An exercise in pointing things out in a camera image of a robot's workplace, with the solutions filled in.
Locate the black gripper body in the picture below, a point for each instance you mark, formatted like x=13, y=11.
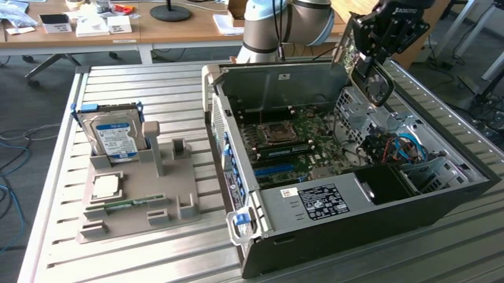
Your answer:
x=405, y=11

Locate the graphics card with black shroud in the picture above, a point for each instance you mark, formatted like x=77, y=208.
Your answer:
x=379, y=85

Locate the silver drive cage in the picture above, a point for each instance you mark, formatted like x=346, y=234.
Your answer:
x=355, y=118

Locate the stack of papers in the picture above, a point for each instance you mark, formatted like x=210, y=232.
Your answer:
x=226, y=26

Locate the CPU socket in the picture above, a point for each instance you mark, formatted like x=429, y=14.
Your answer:
x=276, y=132

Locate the green motherboard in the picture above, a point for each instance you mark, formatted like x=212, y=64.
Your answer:
x=314, y=153

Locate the silver disk bay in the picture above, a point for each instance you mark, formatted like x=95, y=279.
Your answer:
x=433, y=174

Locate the black lamp base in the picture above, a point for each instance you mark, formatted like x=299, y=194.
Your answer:
x=171, y=13

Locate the blue expansion slot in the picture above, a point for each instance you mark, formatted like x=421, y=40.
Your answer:
x=272, y=170

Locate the orange object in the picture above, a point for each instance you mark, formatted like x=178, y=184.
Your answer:
x=123, y=9

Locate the silver power supply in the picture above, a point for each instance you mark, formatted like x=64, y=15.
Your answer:
x=275, y=206

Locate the small white box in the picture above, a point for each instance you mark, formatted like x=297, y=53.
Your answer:
x=119, y=25

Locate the black PC case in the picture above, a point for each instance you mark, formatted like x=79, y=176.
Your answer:
x=354, y=236

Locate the white box with round holder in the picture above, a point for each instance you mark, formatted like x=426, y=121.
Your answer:
x=92, y=26

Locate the blue case latch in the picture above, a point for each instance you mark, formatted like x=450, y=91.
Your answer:
x=240, y=219

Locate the hard disk with blue label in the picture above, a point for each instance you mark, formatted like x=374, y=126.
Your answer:
x=113, y=138

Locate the white box with black top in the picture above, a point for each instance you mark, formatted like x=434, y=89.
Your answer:
x=55, y=23

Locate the black chair base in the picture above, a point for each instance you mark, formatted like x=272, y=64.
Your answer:
x=51, y=63

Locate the wooden desk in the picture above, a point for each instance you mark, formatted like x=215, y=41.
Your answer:
x=39, y=41

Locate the silver CPU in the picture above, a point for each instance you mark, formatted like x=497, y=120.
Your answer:
x=105, y=188

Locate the green RAM stick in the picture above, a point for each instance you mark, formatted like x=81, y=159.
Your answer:
x=117, y=204

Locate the grey parts rack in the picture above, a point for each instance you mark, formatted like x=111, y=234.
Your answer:
x=137, y=224

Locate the white paper tag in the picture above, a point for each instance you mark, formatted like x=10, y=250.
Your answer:
x=18, y=30

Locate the clear plastic bag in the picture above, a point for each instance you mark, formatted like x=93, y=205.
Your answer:
x=14, y=16

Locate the white table frame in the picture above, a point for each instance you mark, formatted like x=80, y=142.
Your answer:
x=493, y=66

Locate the blue disk carrier bracket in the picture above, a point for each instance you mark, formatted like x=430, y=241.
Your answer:
x=84, y=107

